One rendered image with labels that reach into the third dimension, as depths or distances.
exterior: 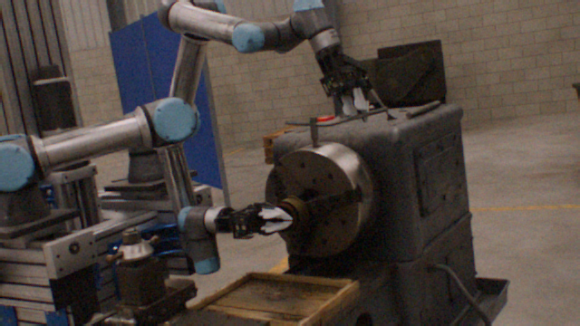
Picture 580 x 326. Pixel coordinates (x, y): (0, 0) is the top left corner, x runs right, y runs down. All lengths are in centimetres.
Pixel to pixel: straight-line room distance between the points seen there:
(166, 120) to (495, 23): 1015
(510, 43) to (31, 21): 1004
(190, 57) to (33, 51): 47
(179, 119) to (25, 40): 61
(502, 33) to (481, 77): 80
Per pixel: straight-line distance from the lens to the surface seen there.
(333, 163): 171
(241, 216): 166
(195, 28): 183
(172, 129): 170
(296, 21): 171
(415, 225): 189
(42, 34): 215
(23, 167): 167
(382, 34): 1197
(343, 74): 164
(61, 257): 173
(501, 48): 1159
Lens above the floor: 148
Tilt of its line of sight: 9 degrees down
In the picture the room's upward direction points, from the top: 8 degrees counter-clockwise
